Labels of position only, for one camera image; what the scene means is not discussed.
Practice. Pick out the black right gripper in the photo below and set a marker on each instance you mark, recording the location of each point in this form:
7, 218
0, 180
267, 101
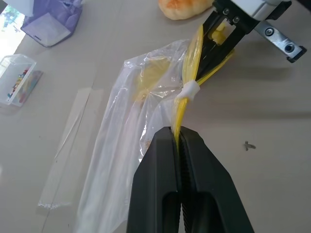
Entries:
239, 23

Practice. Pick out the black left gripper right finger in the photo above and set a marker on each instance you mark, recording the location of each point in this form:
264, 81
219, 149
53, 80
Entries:
209, 194

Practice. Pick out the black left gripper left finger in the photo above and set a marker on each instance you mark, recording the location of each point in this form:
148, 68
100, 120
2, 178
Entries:
155, 184

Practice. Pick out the clear plastic bag yellow zip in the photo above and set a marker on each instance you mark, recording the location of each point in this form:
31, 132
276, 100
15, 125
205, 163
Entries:
116, 145

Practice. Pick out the orange bread snack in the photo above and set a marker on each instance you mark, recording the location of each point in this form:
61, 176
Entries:
182, 7

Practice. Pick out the yellow snack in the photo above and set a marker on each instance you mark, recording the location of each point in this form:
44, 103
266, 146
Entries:
151, 75

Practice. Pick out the flat clear plastic bag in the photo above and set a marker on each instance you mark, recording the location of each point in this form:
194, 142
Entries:
70, 145

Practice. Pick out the purple tissue box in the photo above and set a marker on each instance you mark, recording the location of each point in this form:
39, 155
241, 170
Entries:
52, 21

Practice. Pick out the clear plastic box coloured pins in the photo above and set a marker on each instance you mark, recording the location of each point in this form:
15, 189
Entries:
15, 80

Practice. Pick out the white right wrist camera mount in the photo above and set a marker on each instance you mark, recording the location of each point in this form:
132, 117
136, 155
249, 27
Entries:
257, 7

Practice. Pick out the silver metal bracket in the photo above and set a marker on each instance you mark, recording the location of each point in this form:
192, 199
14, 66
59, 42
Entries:
279, 38

